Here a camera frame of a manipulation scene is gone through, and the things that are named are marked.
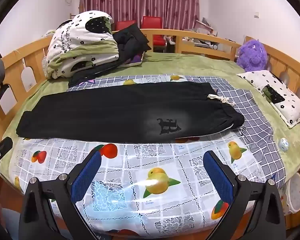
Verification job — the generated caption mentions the folded white floral quilt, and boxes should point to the folded white floral quilt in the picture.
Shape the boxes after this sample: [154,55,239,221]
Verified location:
[45,10,120,80]

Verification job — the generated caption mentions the black clothes pile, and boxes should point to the black clothes pile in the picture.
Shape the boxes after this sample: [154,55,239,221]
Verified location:
[68,22,152,87]

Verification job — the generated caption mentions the red chair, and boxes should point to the red chair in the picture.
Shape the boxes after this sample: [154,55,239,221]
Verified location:
[115,20,137,32]
[142,16,167,53]

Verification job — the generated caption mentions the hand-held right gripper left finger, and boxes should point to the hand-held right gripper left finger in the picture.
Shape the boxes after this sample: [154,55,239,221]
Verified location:
[18,151,102,240]

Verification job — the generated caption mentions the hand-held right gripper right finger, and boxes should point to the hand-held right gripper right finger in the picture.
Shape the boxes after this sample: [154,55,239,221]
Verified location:
[203,151,287,240]

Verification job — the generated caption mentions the green blanket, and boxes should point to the green blanket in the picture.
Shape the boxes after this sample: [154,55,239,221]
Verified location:
[0,52,300,180]

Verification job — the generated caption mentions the fruit print plastic tablecloth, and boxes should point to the fruit print plastic tablecloth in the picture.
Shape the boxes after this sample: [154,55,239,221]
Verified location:
[9,74,285,238]

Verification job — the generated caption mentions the wooden bed frame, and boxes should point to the wooden bed frame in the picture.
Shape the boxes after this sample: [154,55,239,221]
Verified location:
[0,29,300,238]

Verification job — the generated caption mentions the white round basin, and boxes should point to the white round basin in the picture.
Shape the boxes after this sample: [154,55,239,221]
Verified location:
[281,172,300,214]

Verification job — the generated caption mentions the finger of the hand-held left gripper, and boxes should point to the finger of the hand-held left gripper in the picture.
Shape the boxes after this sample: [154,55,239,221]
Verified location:
[0,134,13,180]

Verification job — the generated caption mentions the white floral pillow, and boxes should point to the white floral pillow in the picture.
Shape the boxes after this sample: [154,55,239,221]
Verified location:
[237,70,300,129]

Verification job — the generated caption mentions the black pants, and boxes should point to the black pants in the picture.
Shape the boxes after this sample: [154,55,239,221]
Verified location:
[16,81,245,144]

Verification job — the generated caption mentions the purple plush toy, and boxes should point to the purple plush toy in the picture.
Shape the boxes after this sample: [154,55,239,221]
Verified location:
[236,39,268,72]

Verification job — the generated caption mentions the purple cloth item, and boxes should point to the purple cloth item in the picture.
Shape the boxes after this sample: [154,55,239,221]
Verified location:
[129,52,144,64]

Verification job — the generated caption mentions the small white blue ball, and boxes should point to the small white blue ball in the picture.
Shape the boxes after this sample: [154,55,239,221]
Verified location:
[277,137,289,152]

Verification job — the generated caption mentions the cardboard clutter pile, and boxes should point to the cardboard clutter pile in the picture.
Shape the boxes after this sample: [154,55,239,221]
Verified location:
[182,17,240,50]

